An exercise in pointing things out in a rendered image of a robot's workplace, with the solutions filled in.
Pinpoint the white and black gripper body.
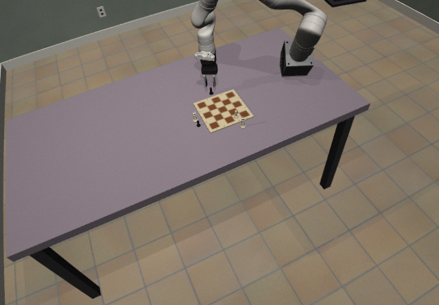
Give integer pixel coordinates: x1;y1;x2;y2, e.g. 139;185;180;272
195;43;217;75

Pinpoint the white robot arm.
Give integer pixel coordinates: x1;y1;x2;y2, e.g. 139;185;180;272
191;0;327;62

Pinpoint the brown and cream chessboard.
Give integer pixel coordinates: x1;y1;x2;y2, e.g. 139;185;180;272
194;89;254;133

